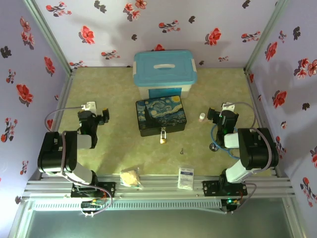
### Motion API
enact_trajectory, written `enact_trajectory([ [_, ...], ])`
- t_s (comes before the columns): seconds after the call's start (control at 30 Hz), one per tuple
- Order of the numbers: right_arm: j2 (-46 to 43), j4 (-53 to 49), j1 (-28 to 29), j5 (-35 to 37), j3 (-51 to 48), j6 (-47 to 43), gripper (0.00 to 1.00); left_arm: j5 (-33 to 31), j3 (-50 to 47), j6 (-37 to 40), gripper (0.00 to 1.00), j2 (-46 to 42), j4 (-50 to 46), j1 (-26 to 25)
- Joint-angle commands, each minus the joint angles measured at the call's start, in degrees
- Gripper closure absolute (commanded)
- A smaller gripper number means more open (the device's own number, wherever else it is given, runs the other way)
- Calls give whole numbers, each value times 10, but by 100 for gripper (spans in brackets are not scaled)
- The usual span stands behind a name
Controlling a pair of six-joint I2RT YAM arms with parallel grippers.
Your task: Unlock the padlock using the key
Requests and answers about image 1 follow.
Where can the brass padlock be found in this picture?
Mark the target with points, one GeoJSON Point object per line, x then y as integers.
{"type": "Point", "coordinates": [163, 139]}

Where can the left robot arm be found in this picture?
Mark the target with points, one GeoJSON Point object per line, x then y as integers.
{"type": "Point", "coordinates": [57, 153]}

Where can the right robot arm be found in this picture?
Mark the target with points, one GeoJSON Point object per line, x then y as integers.
{"type": "Point", "coordinates": [257, 148]}

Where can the small white pink bottle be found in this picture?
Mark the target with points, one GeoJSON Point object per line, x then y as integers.
{"type": "Point", "coordinates": [202, 116]}

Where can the blue tube with metal disc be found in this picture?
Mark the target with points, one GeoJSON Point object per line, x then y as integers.
{"type": "Point", "coordinates": [213, 146]}

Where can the starry night print lockbox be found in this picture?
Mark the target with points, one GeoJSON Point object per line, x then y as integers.
{"type": "Point", "coordinates": [161, 114]}

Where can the blue lid storage bin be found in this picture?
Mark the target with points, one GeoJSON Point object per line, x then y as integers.
{"type": "Point", "coordinates": [164, 69]}

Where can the clear bag of beige contents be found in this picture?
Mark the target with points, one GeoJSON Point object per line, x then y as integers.
{"type": "Point", "coordinates": [129, 178]}

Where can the white packet with blue label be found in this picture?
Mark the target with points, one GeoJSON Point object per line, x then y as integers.
{"type": "Point", "coordinates": [185, 178]}

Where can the green circuit board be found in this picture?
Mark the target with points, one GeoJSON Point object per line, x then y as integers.
{"type": "Point", "coordinates": [90, 204]}
{"type": "Point", "coordinates": [232, 202]}

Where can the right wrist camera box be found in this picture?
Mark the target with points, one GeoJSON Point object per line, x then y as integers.
{"type": "Point", "coordinates": [229, 106]}

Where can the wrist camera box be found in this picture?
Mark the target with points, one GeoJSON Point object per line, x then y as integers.
{"type": "Point", "coordinates": [89, 106]}
{"type": "Point", "coordinates": [229, 106]}

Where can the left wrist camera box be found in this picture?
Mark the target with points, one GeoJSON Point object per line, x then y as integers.
{"type": "Point", "coordinates": [89, 106]}

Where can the aluminium side rail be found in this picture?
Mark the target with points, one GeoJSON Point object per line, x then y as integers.
{"type": "Point", "coordinates": [255, 99]}
{"type": "Point", "coordinates": [65, 91]}

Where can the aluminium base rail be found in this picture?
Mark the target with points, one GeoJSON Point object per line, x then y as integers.
{"type": "Point", "coordinates": [158, 187]}

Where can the aluminium corner post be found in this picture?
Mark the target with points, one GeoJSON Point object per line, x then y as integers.
{"type": "Point", "coordinates": [267, 32]}
{"type": "Point", "coordinates": [47, 32]}

